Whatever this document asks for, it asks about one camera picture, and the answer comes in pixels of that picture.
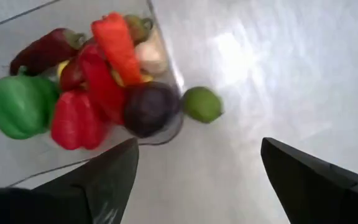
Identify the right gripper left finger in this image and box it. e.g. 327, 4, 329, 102
0, 138, 140, 224

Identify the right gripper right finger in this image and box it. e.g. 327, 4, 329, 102
260, 136, 358, 224

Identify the red bell pepper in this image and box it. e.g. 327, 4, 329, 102
50, 89, 111, 151

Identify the green bell pepper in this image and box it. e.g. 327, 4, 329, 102
0, 75, 59, 141

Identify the bright red long pepper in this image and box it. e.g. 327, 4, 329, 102
77, 42, 127, 126

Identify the dark purple onion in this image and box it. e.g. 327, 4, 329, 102
123, 81, 182, 139

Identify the yellow elongated vegetable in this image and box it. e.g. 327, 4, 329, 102
56, 60, 154, 88

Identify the orange carrot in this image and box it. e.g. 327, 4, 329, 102
90, 12, 145, 87

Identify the white garlic bulb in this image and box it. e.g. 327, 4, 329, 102
134, 29, 170, 76

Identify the green lime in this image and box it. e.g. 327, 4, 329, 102
181, 86, 224, 124

